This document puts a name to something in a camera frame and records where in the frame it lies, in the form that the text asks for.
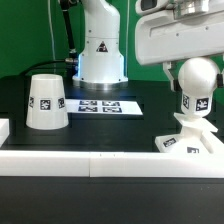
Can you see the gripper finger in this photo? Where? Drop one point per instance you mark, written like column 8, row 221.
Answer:
column 170, row 70
column 220, row 79

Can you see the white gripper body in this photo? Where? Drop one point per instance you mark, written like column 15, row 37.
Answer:
column 173, row 30

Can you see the white lamp bulb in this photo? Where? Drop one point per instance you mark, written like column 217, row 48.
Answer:
column 197, row 79

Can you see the white lamp base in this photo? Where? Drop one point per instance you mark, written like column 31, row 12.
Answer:
column 197, row 136

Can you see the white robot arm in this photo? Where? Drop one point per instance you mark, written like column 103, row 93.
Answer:
column 100, row 65

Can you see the white lamp shade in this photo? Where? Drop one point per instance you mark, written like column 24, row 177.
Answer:
column 46, row 104

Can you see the white marker sheet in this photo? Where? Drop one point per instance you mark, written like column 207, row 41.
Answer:
column 103, row 107

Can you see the white left fence wall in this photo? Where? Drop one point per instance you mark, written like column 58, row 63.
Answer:
column 4, row 130

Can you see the white fence wall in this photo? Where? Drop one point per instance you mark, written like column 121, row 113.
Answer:
column 110, row 164
column 4, row 130

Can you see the white front fence wall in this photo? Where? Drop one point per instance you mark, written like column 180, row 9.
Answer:
column 110, row 164

